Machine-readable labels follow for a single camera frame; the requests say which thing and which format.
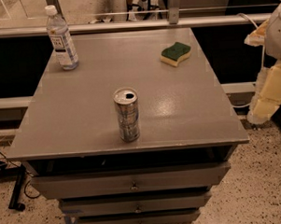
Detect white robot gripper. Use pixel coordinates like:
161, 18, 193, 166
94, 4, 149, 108
244, 4, 281, 125

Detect silver redbull can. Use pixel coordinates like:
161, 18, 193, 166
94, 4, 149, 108
113, 87, 140, 143

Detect green and yellow sponge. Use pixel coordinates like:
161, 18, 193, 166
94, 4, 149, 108
161, 42, 191, 67

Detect grey metal railing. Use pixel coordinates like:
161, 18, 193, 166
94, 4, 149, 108
0, 13, 271, 37

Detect middle grey drawer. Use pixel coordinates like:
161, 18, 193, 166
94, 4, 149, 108
60, 190, 211, 217

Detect grey drawer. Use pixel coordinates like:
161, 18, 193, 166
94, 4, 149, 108
60, 190, 211, 217
78, 209, 200, 224
32, 161, 230, 199

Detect bottom grey drawer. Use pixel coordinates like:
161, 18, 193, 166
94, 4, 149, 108
78, 209, 200, 224

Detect grey drawer cabinet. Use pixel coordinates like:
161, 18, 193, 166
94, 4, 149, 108
8, 29, 248, 224

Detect clear plastic water bottle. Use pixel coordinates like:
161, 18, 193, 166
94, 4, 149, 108
45, 5, 78, 70

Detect top grey drawer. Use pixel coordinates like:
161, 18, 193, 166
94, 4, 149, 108
32, 161, 230, 199

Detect black stand leg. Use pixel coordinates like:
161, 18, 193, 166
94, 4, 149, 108
8, 165, 25, 212

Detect white cable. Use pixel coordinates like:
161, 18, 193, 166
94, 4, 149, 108
228, 11, 269, 110

